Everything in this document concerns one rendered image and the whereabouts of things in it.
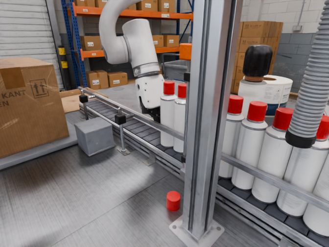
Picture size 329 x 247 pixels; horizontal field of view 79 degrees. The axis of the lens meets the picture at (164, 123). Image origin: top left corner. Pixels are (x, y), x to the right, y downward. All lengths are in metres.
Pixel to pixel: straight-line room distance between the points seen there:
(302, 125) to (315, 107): 0.03
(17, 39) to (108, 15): 4.02
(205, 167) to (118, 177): 0.34
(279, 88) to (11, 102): 0.96
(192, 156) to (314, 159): 0.21
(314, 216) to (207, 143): 0.25
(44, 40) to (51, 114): 3.85
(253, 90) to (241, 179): 0.32
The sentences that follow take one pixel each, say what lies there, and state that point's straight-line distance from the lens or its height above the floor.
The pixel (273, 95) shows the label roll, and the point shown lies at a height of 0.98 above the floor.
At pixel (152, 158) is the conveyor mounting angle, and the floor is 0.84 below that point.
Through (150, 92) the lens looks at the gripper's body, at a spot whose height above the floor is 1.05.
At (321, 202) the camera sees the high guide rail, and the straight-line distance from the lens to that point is 0.43.
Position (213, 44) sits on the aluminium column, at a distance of 0.28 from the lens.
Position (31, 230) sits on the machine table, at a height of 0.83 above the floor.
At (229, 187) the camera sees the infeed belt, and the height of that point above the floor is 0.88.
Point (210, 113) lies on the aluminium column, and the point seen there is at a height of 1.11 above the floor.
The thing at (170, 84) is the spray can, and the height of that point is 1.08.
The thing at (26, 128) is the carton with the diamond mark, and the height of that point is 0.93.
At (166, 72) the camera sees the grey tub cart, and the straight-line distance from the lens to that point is 3.06.
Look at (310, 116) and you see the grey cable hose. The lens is 0.30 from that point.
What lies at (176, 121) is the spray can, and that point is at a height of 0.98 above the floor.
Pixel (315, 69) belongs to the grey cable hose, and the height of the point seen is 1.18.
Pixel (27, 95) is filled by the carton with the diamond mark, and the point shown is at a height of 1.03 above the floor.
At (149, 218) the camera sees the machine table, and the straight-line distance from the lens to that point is 0.50.
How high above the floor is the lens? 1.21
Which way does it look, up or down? 24 degrees down
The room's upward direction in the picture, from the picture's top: straight up
